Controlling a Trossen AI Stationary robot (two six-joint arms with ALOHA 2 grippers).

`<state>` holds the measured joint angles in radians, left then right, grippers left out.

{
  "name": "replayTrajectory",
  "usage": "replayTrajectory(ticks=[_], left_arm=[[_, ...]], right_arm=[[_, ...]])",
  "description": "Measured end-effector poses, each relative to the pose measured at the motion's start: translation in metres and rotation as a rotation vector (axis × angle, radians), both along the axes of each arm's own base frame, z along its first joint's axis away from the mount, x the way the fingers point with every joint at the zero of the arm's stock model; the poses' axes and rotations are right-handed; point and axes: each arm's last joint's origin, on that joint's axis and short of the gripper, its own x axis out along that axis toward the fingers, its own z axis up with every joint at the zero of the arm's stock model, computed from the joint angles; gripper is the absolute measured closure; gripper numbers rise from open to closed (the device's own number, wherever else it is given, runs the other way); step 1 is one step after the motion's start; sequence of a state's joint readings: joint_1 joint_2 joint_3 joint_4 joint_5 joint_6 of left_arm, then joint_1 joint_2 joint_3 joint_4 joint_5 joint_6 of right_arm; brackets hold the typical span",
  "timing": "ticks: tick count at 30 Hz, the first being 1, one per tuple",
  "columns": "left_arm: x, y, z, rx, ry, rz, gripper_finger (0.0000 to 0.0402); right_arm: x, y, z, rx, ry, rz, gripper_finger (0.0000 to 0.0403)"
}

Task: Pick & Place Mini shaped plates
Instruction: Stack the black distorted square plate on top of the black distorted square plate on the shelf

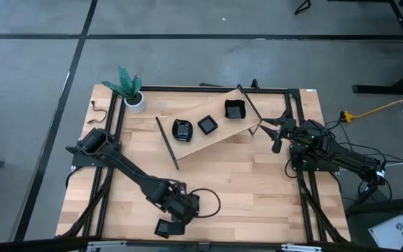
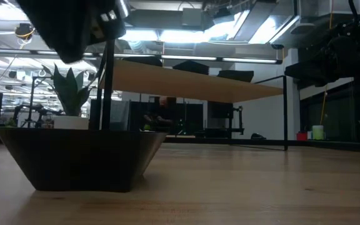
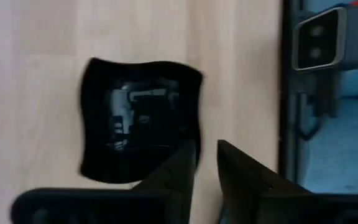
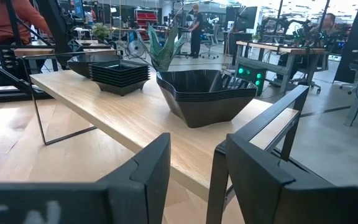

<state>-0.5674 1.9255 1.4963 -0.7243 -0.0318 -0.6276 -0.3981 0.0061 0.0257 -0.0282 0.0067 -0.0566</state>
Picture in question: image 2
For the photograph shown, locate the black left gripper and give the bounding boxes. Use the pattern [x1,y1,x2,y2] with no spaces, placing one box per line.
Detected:
[16,0,128,64]

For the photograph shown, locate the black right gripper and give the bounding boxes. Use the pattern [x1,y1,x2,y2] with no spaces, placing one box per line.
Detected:
[284,21,360,88]

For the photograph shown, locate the black wavy square mini plate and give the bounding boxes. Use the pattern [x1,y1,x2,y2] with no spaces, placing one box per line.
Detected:
[0,126,168,192]
[219,73,253,83]
[217,69,255,76]

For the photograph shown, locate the dark round bowl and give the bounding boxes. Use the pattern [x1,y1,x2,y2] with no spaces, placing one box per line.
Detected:
[125,59,161,68]

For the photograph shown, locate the wooden shelf riser black frame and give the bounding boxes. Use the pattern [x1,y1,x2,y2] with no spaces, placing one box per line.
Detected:
[92,39,289,156]

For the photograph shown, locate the black yellow ceiling reel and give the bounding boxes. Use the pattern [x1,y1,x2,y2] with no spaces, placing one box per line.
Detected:
[13,22,36,41]

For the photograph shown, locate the white green canister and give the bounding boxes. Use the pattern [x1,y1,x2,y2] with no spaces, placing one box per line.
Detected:
[311,124,325,141]

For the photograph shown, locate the bright ceiling light panel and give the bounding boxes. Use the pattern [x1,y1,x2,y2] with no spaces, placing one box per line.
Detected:
[248,14,299,44]
[119,27,206,44]

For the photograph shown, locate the green plant in white pot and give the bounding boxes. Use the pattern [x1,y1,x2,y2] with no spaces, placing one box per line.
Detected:
[42,64,104,131]

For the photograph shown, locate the black standing desk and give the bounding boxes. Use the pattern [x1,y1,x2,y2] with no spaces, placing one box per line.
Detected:
[195,105,246,139]

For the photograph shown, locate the black robot equipment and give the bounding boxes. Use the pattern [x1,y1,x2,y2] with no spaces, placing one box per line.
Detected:
[12,104,54,129]

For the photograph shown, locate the grey fabric chair back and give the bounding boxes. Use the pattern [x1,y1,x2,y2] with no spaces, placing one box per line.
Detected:
[109,99,131,131]

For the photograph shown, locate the long ceiling light bar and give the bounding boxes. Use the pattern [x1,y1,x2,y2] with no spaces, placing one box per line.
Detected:
[0,48,283,65]

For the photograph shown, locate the person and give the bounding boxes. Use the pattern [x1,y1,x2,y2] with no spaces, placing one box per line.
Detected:
[142,96,178,132]

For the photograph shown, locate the orange hanging cable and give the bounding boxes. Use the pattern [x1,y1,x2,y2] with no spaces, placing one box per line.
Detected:
[319,0,334,126]

